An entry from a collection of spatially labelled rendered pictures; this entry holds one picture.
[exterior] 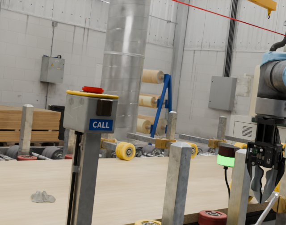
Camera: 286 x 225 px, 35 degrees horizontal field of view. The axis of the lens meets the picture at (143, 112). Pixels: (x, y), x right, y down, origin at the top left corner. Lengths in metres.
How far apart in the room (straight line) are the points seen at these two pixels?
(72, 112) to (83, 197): 0.16
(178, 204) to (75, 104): 0.36
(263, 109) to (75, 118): 0.47
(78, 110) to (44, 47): 8.67
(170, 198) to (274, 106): 0.32
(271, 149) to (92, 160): 0.44
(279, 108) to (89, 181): 0.49
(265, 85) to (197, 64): 11.02
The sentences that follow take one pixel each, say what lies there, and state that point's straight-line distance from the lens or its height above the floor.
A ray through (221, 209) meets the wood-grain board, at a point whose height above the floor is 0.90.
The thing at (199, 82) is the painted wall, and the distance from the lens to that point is 12.02.
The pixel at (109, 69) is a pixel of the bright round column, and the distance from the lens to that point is 5.19.
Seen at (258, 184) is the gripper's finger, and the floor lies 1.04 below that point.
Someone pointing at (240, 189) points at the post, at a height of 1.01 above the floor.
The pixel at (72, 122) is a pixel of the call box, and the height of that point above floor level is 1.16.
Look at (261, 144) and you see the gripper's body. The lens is 1.09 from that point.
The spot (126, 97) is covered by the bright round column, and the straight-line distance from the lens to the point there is 5.15.
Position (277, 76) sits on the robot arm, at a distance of 1.04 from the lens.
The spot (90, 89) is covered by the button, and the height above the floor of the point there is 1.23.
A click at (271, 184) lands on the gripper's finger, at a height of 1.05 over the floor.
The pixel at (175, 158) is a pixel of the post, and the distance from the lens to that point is 1.01.
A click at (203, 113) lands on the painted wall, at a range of 11.88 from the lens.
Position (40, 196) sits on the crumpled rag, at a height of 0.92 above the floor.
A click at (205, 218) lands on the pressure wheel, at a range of 1.32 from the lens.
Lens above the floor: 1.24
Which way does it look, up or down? 3 degrees down
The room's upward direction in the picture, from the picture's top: 7 degrees clockwise
